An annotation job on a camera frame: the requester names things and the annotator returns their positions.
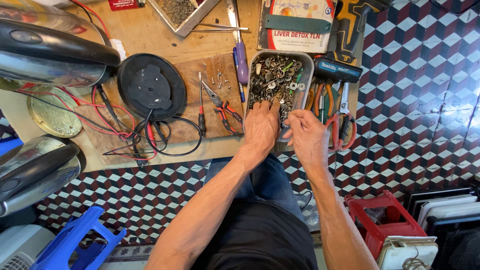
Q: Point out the person's left hand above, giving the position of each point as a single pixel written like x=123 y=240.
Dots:
x=260 y=129

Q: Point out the person's right hand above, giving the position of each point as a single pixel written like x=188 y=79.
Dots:
x=311 y=140

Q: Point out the person's blue jeans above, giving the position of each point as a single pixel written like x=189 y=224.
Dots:
x=270 y=180

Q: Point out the heap of screws and washers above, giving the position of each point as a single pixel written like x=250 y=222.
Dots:
x=273 y=78

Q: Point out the group of loose small screws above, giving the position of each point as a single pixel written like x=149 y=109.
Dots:
x=219 y=79

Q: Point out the blue pen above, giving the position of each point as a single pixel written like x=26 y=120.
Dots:
x=236 y=62

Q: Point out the clear plastic parts container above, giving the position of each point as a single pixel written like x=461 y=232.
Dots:
x=308 y=67

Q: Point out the worn wooden work board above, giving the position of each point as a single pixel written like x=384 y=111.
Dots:
x=221 y=67

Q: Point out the clear plastic bag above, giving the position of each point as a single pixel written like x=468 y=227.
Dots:
x=310 y=215

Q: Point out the white and red cardboard box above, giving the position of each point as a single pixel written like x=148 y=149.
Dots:
x=300 y=39

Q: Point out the red plastic stool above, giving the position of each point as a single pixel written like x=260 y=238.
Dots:
x=378 y=225

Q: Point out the steel tweezers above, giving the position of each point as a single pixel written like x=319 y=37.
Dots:
x=221 y=27

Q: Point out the person's black shirt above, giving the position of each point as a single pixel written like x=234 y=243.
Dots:
x=255 y=240

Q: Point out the green plastic strip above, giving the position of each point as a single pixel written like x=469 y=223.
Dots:
x=298 y=23

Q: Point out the round black kettle base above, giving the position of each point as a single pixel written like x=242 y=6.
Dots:
x=152 y=87

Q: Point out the metal tray of small bits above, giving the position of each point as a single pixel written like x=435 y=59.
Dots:
x=180 y=11

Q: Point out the stack of dark flat appliances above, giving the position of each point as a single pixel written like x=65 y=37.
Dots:
x=450 y=217

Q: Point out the white crumpled tissue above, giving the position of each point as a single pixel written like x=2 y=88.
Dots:
x=118 y=48

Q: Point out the red labelled small box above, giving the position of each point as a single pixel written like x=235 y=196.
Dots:
x=123 y=3

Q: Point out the round brass metal plate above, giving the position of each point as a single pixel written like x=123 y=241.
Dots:
x=52 y=112

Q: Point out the blue plastic stool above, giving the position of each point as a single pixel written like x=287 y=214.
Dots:
x=71 y=240

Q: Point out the large steel electric kettle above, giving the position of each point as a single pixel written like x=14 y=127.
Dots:
x=52 y=48

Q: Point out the blue plastic object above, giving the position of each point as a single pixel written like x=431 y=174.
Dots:
x=9 y=145

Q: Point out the white fan housing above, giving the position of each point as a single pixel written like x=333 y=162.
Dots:
x=22 y=247

